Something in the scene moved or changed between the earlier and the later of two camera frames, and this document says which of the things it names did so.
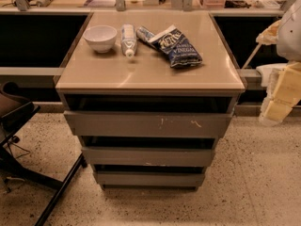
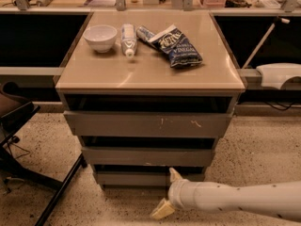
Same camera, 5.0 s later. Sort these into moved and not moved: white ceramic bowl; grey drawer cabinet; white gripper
Moved: white gripper
Not moved: white ceramic bowl; grey drawer cabinet
